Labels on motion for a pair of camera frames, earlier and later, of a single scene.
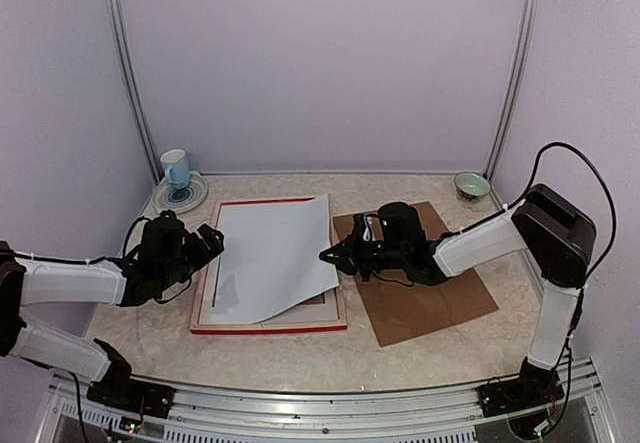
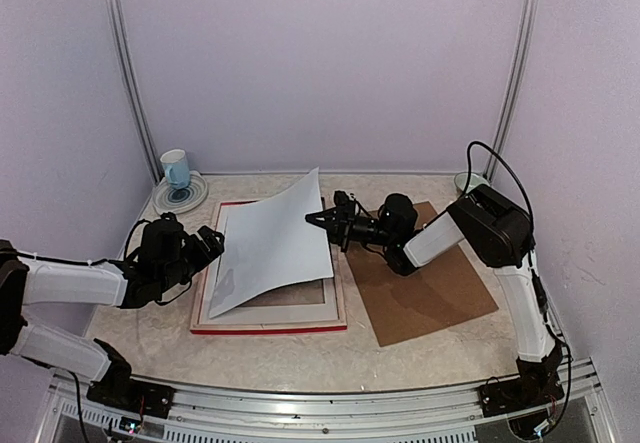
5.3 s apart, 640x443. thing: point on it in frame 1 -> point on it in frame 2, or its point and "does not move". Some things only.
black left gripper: [215, 246] does not move
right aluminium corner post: [523, 66] does not move
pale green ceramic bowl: [471, 186] does not move
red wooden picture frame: [221, 203] -> [268, 328]
